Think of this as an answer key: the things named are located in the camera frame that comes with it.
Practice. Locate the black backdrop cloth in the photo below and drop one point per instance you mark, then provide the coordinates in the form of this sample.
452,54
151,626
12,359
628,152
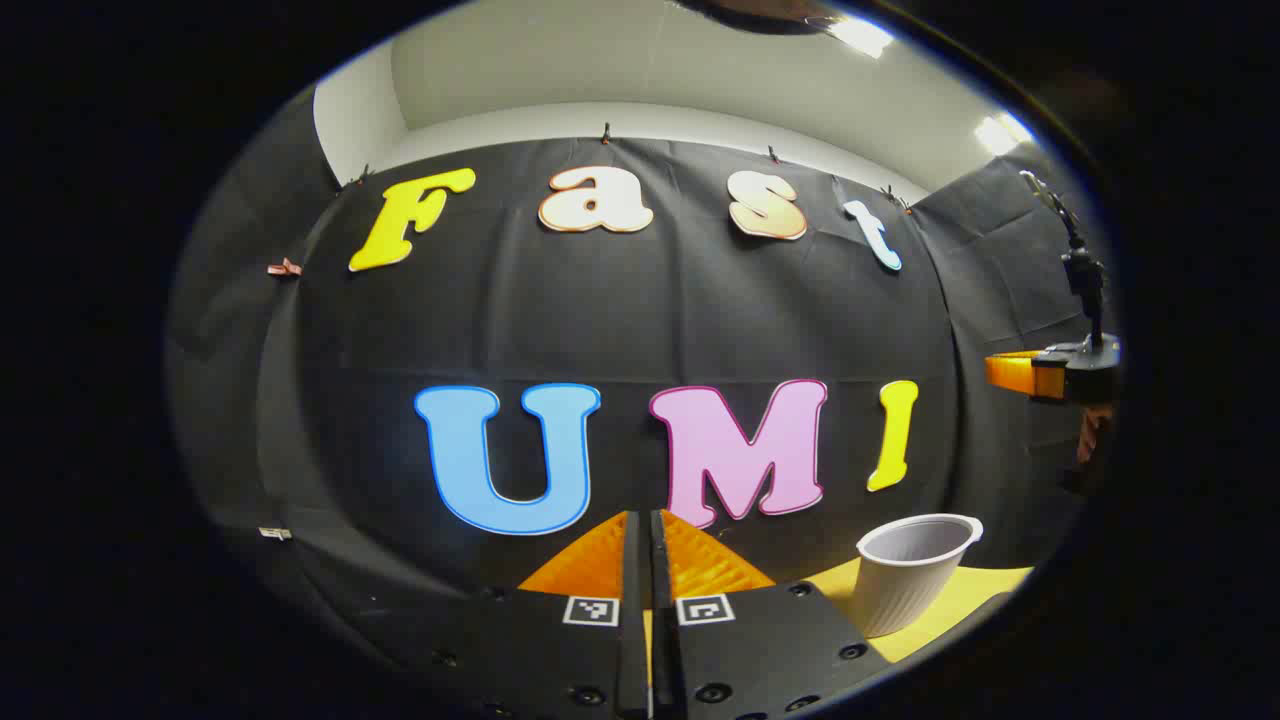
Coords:
600,320

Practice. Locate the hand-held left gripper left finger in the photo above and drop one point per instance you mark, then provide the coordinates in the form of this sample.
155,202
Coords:
632,640

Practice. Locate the white garbage bin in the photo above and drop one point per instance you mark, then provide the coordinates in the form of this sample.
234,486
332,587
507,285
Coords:
905,585

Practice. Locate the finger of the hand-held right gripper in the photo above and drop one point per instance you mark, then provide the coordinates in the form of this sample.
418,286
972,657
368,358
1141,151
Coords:
1015,372

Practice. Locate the ceiling light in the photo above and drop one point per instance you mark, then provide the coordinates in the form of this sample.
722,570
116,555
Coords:
860,36
1002,133

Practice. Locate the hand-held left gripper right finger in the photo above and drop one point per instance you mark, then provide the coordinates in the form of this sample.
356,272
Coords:
662,640

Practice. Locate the white cloth clip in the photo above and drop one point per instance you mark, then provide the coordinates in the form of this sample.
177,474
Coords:
275,533

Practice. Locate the pink cloth clip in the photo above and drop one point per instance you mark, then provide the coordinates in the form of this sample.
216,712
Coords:
284,268

